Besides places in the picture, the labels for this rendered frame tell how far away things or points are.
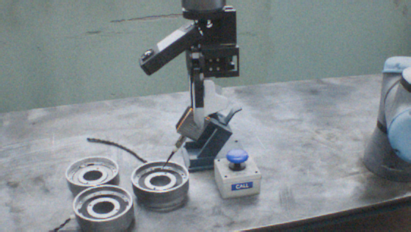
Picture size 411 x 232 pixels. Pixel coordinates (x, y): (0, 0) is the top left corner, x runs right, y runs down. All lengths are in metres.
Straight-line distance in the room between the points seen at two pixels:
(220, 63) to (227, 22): 0.07
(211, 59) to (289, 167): 0.30
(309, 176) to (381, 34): 2.03
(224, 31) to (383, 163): 0.41
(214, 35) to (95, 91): 1.76
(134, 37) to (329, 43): 1.09
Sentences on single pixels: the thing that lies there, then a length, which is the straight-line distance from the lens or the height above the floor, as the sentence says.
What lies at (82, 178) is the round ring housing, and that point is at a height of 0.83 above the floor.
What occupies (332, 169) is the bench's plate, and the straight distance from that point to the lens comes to 0.96.
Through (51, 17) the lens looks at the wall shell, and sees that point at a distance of 2.40.
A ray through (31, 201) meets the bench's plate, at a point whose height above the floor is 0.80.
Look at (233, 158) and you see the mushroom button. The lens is 0.84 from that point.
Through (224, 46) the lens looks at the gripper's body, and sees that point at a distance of 0.78.
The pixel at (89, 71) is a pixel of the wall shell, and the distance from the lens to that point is 2.47.
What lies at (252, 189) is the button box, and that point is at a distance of 0.86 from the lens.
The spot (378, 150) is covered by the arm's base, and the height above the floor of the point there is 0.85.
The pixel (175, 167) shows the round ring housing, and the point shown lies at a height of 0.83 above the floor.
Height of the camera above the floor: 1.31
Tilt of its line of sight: 26 degrees down
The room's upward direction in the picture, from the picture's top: 2 degrees counter-clockwise
